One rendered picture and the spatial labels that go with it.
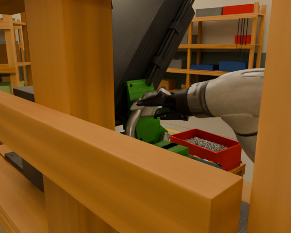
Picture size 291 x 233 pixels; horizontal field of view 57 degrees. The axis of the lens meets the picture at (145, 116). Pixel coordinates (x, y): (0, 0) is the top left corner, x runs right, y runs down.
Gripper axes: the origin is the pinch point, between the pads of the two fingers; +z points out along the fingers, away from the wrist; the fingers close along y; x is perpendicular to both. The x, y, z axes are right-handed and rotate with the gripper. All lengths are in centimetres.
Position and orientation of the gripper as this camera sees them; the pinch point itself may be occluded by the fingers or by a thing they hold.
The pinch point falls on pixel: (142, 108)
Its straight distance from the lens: 83.2
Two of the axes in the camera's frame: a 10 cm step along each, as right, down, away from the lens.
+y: -6.4, -5.7, -5.2
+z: -6.7, 0.8, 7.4
